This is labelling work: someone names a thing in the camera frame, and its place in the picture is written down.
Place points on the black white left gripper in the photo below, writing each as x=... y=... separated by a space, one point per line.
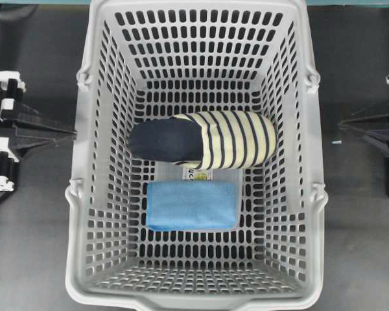
x=32 y=128

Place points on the grey plastic shopping basket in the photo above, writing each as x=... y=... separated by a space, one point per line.
x=147 y=60

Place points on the folded blue cloth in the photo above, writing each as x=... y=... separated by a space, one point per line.
x=192 y=205

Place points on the clear plastic package with label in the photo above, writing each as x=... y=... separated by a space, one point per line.
x=169 y=172

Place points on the navy striped cream slipper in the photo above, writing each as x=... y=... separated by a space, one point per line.
x=206 y=140

